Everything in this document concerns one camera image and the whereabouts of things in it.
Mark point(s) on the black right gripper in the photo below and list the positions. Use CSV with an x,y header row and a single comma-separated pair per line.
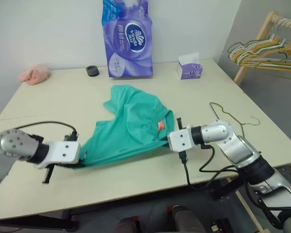
x,y
179,123

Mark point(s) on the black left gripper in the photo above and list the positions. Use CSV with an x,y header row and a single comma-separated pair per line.
x,y
49,174

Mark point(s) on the green shorts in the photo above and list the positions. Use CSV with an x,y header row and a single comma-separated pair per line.
x,y
135,126

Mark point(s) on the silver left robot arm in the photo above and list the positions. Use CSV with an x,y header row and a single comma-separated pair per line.
x,y
14,144

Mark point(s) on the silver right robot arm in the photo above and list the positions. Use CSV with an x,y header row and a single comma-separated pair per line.
x,y
242,150

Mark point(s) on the black table base bar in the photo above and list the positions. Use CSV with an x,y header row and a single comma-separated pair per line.
x,y
38,222

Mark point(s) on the small purple tissue box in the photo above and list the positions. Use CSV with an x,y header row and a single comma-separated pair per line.
x,y
190,69

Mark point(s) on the black table brace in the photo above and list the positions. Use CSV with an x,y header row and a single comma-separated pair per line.
x,y
226,188

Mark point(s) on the purple Vinda tissue pack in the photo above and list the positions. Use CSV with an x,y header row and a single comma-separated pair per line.
x,y
128,48

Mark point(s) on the small dark rounded shape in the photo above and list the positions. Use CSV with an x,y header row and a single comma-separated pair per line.
x,y
128,225

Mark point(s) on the large dark rounded shape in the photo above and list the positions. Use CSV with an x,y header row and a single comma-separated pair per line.
x,y
186,219

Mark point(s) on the pink cloth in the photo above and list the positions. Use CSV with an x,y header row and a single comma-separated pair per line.
x,y
35,75

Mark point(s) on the bunch of hangers on rack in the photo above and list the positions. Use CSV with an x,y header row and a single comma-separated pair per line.
x,y
262,64

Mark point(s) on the black round tape roll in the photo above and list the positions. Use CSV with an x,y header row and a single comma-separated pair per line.
x,y
92,71

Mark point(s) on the black floor device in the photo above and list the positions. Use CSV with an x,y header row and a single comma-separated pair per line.
x,y
220,227

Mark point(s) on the wooden clothes rack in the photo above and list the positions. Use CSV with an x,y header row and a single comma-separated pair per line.
x,y
264,26

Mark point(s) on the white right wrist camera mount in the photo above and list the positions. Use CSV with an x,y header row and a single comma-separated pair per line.
x,y
182,139

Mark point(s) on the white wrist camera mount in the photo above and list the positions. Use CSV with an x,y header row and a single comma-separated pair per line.
x,y
182,139
65,151

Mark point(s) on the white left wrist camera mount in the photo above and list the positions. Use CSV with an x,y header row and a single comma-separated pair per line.
x,y
65,151

